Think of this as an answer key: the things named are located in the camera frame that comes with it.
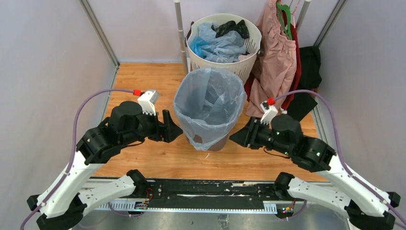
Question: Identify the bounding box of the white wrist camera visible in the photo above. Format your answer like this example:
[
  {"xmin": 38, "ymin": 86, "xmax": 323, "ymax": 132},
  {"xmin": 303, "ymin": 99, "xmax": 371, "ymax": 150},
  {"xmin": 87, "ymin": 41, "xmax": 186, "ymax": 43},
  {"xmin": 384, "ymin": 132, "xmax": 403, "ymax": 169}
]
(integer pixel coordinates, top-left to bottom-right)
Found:
[
  {"xmin": 133, "ymin": 90, "xmax": 160, "ymax": 116},
  {"xmin": 260, "ymin": 98, "xmax": 279, "ymax": 125}
]

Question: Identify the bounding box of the green clothes hanger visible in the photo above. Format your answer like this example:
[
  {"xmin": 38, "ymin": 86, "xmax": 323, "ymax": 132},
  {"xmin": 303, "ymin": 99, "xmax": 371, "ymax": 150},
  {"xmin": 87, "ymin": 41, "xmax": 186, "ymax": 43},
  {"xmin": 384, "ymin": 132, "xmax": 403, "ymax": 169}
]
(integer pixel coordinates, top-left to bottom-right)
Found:
[{"xmin": 276, "ymin": 2, "xmax": 292, "ymax": 40}]

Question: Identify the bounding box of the silver clothes rack pole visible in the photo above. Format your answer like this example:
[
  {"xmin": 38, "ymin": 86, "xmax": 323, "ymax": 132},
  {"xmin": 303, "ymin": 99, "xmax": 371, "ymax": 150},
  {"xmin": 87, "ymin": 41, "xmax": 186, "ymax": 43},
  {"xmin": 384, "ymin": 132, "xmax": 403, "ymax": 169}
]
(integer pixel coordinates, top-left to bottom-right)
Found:
[{"xmin": 173, "ymin": 0, "xmax": 189, "ymax": 75}]

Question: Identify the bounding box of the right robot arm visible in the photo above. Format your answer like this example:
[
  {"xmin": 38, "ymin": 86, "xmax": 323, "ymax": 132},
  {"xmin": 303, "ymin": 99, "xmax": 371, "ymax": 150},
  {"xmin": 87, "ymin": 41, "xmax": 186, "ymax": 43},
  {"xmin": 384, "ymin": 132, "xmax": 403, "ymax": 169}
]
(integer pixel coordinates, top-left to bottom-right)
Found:
[{"xmin": 230, "ymin": 114, "xmax": 400, "ymax": 230}]

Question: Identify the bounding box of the pink plastic bag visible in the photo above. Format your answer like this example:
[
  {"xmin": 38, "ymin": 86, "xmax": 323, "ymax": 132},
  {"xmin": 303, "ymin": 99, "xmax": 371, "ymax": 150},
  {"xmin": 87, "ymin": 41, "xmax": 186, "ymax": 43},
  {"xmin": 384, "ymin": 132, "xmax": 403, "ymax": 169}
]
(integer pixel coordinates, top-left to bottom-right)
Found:
[{"xmin": 238, "ymin": 54, "xmax": 254, "ymax": 61}]

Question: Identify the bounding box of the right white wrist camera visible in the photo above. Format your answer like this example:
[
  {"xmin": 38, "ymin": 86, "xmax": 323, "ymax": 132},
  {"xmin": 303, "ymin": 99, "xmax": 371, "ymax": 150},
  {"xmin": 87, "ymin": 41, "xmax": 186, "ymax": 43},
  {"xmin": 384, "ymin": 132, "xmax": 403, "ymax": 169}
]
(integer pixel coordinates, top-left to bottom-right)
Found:
[{"xmin": 260, "ymin": 98, "xmax": 279, "ymax": 125}]

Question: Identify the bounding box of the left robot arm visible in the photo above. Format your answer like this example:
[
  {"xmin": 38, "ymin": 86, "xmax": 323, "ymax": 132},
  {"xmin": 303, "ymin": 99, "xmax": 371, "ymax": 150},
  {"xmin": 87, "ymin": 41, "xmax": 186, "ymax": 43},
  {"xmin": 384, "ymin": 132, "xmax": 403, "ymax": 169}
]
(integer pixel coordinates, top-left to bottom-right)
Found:
[{"xmin": 27, "ymin": 101, "xmax": 182, "ymax": 230}]

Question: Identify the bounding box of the crumpled pale blue bag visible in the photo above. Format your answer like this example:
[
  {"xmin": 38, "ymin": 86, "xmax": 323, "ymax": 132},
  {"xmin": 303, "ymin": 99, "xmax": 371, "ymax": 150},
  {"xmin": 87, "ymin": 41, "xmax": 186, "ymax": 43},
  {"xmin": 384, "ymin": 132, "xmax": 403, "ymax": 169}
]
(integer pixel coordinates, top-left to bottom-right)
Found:
[{"xmin": 198, "ymin": 23, "xmax": 247, "ymax": 64}]

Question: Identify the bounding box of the white rack base foot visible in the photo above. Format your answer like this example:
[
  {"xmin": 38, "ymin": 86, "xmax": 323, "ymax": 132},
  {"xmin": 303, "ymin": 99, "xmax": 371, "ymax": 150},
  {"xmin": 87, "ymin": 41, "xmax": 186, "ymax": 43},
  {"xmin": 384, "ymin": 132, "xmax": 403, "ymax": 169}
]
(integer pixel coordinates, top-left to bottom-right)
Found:
[{"xmin": 186, "ymin": 57, "xmax": 193, "ymax": 72}]

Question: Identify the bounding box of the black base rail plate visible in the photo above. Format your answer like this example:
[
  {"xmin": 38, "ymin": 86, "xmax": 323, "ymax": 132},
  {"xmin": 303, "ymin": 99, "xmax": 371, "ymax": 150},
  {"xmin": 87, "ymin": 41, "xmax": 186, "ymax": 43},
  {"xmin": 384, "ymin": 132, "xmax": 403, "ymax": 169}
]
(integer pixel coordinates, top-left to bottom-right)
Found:
[{"xmin": 125, "ymin": 179, "xmax": 302, "ymax": 210}]

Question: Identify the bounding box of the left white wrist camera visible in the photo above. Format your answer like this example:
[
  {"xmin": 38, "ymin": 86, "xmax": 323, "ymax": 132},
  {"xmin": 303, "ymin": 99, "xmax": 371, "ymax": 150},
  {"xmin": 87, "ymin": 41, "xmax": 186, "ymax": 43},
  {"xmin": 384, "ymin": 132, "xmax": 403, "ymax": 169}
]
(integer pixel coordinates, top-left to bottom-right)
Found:
[{"xmin": 133, "ymin": 90, "xmax": 160, "ymax": 116}]

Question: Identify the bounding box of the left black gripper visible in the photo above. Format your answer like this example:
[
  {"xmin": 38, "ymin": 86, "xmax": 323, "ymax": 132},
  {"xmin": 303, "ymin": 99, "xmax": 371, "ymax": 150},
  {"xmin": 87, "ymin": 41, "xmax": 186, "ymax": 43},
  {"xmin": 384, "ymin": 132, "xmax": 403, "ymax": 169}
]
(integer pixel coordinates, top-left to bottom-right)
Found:
[{"xmin": 121, "ymin": 106, "xmax": 183, "ymax": 146}]

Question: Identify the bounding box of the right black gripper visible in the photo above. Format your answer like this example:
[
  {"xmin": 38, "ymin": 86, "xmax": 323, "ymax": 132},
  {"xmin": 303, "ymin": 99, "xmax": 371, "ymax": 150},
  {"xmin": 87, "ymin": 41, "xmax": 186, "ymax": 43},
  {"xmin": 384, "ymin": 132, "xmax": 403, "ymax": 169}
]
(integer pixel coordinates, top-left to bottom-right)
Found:
[{"xmin": 228, "ymin": 116, "xmax": 292, "ymax": 156}]

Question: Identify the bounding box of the white slotted laundry basket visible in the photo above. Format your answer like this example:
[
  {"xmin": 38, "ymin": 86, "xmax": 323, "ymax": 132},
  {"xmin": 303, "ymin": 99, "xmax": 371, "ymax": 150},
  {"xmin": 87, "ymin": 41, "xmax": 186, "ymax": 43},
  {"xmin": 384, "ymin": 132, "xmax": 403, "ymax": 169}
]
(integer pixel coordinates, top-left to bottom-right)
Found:
[{"xmin": 187, "ymin": 13, "xmax": 262, "ymax": 82}]

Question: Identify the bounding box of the grey mesh trash bin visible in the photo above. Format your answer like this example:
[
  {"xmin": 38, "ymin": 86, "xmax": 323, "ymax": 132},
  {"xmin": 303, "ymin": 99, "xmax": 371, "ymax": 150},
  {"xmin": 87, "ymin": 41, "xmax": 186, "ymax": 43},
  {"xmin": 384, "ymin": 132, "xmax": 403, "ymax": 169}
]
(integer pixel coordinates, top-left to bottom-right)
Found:
[{"xmin": 193, "ymin": 134, "xmax": 229, "ymax": 151}]

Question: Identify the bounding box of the black garment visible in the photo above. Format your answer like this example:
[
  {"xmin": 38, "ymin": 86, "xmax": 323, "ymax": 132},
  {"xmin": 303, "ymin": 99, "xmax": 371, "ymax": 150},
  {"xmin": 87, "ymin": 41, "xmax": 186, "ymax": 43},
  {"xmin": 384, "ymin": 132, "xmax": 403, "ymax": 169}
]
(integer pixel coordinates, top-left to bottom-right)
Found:
[{"xmin": 283, "ymin": 46, "xmax": 322, "ymax": 121}]

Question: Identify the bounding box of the black plastic bag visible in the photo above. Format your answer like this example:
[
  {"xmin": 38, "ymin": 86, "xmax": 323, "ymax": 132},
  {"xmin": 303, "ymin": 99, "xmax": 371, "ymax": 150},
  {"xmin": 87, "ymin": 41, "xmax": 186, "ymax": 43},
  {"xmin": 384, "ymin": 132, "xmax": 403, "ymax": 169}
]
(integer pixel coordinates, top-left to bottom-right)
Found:
[{"xmin": 211, "ymin": 20, "xmax": 250, "ymax": 39}]

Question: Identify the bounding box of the bright blue plastic bag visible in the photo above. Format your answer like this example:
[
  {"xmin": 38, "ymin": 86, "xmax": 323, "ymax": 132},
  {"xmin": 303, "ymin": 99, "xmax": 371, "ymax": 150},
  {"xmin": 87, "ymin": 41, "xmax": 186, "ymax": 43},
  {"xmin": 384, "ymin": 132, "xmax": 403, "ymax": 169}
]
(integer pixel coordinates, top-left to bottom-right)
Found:
[{"xmin": 190, "ymin": 36, "xmax": 209, "ymax": 59}]

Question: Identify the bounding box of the light blue plastic bag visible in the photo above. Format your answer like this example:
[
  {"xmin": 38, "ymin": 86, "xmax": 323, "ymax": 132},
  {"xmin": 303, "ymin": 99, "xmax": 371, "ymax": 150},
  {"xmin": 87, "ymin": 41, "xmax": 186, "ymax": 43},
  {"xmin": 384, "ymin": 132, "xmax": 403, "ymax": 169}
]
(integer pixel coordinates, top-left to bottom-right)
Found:
[{"xmin": 173, "ymin": 68, "xmax": 247, "ymax": 151}]

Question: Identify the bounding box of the pink hanging garment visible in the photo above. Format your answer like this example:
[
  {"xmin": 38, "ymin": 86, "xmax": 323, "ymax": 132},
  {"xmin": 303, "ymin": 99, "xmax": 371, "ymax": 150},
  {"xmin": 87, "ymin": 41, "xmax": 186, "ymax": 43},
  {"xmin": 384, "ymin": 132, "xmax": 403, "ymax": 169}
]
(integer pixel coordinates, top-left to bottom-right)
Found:
[{"xmin": 245, "ymin": 0, "xmax": 297, "ymax": 119}]

